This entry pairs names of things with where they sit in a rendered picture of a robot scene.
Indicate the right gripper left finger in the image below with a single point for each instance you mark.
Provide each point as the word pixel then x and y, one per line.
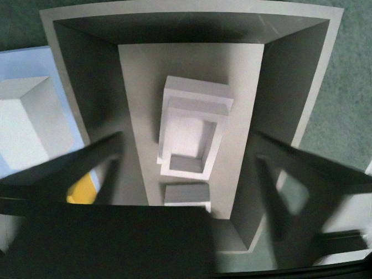
pixel 48 179

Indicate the yellow block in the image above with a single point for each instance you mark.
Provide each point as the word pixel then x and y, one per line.
pixel 80 190

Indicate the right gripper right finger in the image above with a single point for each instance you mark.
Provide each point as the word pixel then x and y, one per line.
pixel 340 198

